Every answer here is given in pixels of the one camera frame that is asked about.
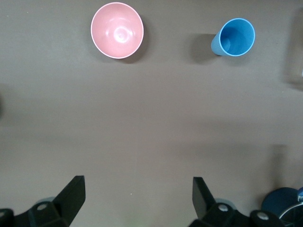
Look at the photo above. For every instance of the pink bowl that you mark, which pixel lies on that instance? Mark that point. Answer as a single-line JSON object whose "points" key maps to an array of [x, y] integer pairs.
{"points": [[117, 30]]}

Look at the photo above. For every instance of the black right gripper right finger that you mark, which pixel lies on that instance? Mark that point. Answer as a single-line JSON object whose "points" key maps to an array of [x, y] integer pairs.
{"points": [[203, 205]]}

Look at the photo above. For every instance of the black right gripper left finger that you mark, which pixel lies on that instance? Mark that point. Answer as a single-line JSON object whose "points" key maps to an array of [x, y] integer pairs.
{"points": [[71, 201]]}

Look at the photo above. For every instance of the glass lid with blue knob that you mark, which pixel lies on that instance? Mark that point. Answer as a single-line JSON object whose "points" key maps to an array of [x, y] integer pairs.
{"points": [[293, 217]]}

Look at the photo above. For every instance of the blue ribbed cup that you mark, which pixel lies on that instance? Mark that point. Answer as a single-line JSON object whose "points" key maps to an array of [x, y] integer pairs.
{"points": [[236, 37]]}

